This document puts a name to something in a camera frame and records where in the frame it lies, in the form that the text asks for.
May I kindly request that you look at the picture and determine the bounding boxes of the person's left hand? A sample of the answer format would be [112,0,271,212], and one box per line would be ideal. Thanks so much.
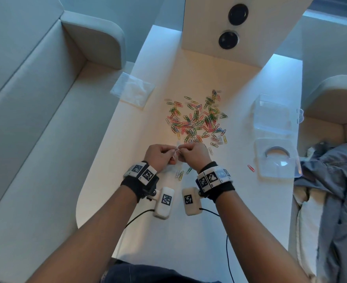
[144,144,179,172]

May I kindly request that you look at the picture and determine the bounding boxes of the person's right hand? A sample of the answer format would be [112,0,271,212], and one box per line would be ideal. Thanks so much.
[178,142,212,174]

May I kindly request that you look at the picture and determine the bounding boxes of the person's right forearm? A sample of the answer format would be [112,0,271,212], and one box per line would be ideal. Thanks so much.
[214,189,311,283]

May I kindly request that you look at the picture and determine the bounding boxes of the person's left forearm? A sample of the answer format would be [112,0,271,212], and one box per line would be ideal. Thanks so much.
[26,185,139,283]

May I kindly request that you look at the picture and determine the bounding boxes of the pile of coloured paper clips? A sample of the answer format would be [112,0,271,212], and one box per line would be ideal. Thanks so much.
[164,89,229,149]

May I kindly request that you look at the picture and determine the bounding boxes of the marker wristband on left wrist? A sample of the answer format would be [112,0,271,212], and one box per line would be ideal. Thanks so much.
[120,161,160,204]

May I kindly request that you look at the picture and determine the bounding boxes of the marker wristband on wrist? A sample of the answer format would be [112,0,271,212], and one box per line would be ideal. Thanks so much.
[120,161,160,204]
[195,161,235,203]

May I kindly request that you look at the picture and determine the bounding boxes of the marker wristband on right wrist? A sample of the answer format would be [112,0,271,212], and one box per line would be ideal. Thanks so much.
[195,161,235,203]

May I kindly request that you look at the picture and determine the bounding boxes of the clear plastic bag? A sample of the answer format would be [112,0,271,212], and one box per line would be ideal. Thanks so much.
[110,72,156,108]

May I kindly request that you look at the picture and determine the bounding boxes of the clear plastic box lid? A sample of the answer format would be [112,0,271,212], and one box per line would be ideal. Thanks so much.
[254,137,303,179]

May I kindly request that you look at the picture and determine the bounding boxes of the clear plastic box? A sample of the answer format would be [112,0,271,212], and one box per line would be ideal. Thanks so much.
[251,94,304,139]

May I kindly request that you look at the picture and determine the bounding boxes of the black round grommet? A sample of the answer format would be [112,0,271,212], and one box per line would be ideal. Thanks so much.
[218,30,239,50]
[228,4,249,26]

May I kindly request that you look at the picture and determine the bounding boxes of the person's blue jeans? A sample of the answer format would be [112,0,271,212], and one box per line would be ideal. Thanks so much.
[102,259,222,283]

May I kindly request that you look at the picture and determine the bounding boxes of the wooden panel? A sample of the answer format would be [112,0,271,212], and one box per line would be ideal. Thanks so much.
[181,0,316,70]

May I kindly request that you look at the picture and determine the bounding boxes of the white cushion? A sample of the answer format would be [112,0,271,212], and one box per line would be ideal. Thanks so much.
[293,186,321,279]

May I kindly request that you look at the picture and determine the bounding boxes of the long beige sofa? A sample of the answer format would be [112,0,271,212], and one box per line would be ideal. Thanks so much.
[0,0,127,283]

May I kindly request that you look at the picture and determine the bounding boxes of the beige armchair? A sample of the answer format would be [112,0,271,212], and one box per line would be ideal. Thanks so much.
[288,75,347,283]

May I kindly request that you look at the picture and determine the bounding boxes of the blue denim garment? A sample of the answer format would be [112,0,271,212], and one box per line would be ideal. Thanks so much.
[294,141,347,283]

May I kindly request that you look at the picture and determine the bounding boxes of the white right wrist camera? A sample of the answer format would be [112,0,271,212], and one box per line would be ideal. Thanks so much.
[181,187,203,217]

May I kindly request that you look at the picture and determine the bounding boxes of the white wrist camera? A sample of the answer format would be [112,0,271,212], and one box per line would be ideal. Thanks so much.
[181,187,203,217]
[152,187,175,220]

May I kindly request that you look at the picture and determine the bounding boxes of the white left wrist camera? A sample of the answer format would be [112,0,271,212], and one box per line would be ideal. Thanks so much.
[152,187,175,220]

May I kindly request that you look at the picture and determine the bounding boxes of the black left camera cable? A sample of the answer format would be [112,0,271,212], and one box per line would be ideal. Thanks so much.
[123,209,156,230]

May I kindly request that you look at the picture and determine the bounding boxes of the black camera cable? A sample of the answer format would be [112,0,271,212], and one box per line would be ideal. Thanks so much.
[199,207,236,283]
[123,209,156,230]

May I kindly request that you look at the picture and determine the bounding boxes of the black right camera cable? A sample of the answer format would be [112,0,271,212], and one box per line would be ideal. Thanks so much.
[199,207,236,283]

